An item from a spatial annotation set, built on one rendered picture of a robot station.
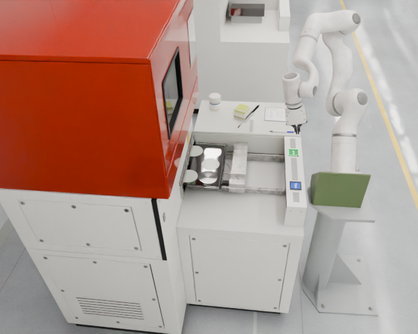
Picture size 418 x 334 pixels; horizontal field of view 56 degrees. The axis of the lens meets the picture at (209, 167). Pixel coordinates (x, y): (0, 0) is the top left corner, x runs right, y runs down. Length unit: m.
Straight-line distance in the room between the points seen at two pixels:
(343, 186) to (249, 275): 0.70
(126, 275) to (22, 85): 1.06
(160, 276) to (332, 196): 0.94
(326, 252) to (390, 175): 1.46
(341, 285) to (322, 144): 1.53
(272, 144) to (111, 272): 1.14
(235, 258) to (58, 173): 1.01
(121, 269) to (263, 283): 0.80
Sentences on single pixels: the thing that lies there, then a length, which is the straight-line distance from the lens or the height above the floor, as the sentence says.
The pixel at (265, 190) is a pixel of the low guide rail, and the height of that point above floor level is 0.85.
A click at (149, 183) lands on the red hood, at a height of 1.31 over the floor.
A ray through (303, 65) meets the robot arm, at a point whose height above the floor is 1.45.
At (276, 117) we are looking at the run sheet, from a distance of 2.42.
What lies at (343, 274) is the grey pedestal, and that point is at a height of 0.12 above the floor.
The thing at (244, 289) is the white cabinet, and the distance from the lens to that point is 2.35.
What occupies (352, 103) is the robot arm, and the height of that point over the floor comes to 1.30.
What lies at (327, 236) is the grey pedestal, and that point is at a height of 0.58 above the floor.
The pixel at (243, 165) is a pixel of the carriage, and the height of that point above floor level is 0.88.
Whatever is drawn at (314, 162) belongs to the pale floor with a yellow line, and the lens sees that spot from 3.64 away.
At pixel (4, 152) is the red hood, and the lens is 1.65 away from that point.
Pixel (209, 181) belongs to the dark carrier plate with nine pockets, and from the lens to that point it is 2.07.
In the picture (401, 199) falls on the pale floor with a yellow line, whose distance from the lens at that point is 3.51.
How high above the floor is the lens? 2.32
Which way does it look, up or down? 41 degrees down
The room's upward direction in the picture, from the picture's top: 3 degrees counter-clockwise
